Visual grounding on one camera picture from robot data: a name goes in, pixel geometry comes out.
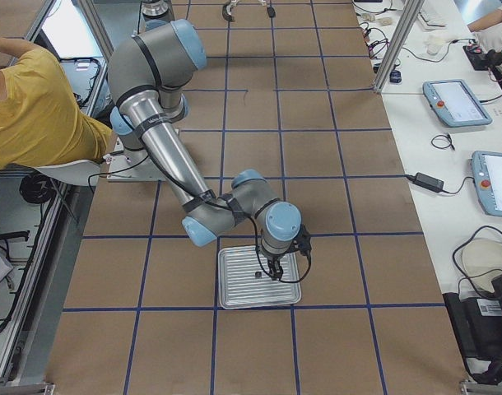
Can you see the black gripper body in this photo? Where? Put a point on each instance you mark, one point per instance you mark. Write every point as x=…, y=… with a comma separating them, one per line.
x=272, y=261

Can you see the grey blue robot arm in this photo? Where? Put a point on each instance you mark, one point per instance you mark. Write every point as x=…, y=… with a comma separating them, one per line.
x=146, y=75

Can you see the ribbed aluminium tray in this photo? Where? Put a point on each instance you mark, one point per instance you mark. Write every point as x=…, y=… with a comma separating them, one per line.
x=238, y=287

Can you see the black power adapter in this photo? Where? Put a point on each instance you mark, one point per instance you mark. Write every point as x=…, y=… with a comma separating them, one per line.
x=428, y=182

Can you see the round white pad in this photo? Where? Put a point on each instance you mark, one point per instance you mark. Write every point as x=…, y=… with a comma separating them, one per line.
x=482, y=261

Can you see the white plastic chair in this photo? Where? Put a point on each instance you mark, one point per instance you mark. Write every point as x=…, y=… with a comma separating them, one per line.
x=82, y=173

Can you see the black device with label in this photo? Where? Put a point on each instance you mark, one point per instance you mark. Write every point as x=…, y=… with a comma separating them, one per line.
x=477, y=322

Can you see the small blue module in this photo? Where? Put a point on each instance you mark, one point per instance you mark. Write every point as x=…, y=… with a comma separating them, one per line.
x=395, y=77

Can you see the near blue teach pendant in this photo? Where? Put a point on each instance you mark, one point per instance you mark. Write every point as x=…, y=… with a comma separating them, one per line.
x=487, y=173

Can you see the blue teach pendant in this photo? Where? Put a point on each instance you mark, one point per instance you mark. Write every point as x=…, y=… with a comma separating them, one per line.
x=487, y=173
x=455, y=104

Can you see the far blue teach pendant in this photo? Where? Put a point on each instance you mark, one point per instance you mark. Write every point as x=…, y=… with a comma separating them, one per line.
x=455, y=104

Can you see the small black flat part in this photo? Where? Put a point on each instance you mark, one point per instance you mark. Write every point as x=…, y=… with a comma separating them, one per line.
x=270, y=11

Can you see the dark curved brake shoe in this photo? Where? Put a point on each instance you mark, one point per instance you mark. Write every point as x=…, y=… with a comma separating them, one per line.
x=227, y=12

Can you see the person in yellow shirt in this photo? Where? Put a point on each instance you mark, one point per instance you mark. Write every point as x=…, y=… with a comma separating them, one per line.
x=40, y=121

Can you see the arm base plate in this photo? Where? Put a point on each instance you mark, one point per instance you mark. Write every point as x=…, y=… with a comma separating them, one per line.
x=131, y=166

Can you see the aluminium frame post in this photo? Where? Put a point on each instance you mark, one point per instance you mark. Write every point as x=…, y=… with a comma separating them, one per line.
x=403, y=28

